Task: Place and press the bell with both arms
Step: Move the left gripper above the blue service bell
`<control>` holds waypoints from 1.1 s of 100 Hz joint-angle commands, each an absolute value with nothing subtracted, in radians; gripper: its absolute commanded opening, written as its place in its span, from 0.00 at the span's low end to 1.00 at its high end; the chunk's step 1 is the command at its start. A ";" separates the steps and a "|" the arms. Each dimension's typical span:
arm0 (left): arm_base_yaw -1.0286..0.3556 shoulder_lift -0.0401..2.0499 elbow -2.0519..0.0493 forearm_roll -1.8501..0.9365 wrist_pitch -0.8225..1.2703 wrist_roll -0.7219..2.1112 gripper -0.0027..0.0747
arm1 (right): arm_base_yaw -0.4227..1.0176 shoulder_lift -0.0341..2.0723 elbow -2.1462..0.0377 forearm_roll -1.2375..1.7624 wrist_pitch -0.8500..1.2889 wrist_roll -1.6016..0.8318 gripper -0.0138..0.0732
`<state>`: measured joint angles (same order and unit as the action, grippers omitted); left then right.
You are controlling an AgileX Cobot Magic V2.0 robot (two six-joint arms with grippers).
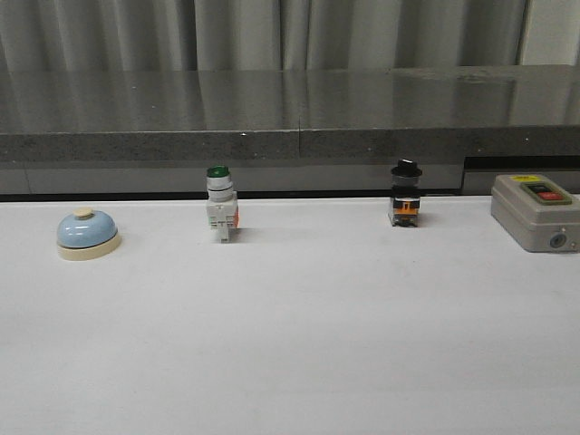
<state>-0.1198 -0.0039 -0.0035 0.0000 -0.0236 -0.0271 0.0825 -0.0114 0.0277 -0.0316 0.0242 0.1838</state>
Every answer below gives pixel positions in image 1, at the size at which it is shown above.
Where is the grey stone counter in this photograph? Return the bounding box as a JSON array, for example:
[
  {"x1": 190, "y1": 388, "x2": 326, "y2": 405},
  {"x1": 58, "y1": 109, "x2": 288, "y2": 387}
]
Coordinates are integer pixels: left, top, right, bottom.
[{"x1": 1, "y1": 65, "x2": 579, "y2": 200}]

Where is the grey on off switch box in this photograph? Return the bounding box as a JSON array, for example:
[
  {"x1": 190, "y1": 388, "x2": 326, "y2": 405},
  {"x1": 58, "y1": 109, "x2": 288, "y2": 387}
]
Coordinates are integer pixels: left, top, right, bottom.
[{"x1": 490, "y1": 174, "x2": 579, "y2": 253}]

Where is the green push button switch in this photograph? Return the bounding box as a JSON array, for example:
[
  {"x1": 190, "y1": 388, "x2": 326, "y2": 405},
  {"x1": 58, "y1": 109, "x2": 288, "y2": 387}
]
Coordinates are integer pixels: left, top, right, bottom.
[{"x1": 206, "y1": 165, "x2": 239, "y2": 243}]

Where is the grey curtain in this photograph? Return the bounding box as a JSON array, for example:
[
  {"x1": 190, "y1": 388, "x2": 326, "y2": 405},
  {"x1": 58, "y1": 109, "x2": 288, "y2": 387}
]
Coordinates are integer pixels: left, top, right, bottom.
[{"x1": 1, "y1": 1, "x2": 528, "y2": 72}]

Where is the black rotary selector switch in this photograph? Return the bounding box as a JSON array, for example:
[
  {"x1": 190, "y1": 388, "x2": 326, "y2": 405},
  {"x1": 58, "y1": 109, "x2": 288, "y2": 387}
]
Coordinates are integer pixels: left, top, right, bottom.
[{"x1": 388, "y1": 159, "x2": 422, "y2": 227}]

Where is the blue desk bell cream base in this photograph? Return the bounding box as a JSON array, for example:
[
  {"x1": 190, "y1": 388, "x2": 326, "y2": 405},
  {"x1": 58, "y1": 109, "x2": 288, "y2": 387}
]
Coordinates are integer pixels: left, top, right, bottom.
[{"x1": 56, "y1": 208, "x2": 121, "y2": 261}]

